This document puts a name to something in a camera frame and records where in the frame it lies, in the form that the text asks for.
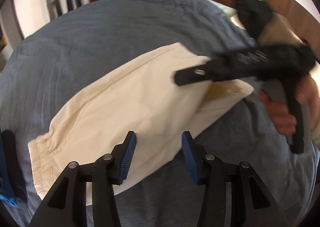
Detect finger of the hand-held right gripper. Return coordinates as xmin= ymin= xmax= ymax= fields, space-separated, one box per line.
xmin=174 ymin=61 xmax=218 ymax=86

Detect person's right hand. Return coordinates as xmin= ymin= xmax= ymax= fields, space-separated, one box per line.
xmin=259 ymin=74 xmax=320 ymax=136

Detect light green bed sheet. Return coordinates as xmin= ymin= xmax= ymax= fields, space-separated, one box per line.
xmin=185 ymin=0 xmax=240 ymax=26

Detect cream pants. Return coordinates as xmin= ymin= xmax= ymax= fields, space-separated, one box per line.
xmin=27 ymin=42 xmax=255 ymax=201

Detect grey bed blanket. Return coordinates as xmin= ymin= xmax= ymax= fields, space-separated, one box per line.
xmin=0 ymin=0 xmax=320 ymax=227

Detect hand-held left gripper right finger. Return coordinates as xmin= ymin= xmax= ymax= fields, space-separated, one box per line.
xmin=181 ymin=131 xmax=292 ymax=227

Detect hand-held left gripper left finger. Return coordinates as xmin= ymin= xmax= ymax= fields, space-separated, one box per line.
xmin=29 ymin=131 xmax=137 ymax=227

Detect blue cloth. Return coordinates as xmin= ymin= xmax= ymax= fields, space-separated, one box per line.
xmin=0 ymin=139 xmax=18 ymax=207

